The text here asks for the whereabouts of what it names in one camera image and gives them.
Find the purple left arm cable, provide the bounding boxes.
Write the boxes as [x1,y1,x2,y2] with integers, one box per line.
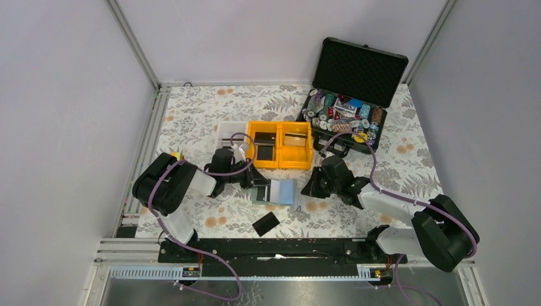
[146,132,256,302]

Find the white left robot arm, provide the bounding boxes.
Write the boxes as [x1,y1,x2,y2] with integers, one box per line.
[131,147,271,262]

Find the orange poker chip stack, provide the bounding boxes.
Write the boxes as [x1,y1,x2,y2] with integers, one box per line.
[331,122,353,133]

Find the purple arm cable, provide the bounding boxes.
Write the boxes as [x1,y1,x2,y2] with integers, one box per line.
[319,132,478,306]
[146,132,256,302]

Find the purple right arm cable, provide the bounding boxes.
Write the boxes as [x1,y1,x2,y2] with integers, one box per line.
[319,132,478,306]

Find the black credit card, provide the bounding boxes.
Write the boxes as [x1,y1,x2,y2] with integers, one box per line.
[252,212,280,237]

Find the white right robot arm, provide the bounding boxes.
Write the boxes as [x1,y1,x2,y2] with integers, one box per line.
[301,156,480,272]

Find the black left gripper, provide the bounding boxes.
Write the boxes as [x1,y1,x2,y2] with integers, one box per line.
[223,157,271,189]

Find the dark card in bin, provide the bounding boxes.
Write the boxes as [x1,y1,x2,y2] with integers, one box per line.
[254,132,276,161]

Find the yellow double storage bin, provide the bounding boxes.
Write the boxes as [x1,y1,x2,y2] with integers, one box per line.
[247,121,313,170]

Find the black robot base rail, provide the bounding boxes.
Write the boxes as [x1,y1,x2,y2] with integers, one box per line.
[158,237,408,277]

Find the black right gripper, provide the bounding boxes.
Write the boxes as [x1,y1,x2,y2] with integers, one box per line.
[301,166,341,199]

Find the card in yellow bin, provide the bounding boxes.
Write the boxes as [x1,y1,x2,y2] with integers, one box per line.
[283,133,308,147]

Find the yellow big blind chip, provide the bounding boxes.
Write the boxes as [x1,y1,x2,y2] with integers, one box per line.
[352,133,369,143]

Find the dark grey credit card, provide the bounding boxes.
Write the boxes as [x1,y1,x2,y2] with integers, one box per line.
[254,186,270,202]

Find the black poker chip case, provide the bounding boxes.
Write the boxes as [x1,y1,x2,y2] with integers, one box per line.
[297,37,409,157]

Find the white storage bin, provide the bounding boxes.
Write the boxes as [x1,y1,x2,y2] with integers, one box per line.
[214,121,250,157]

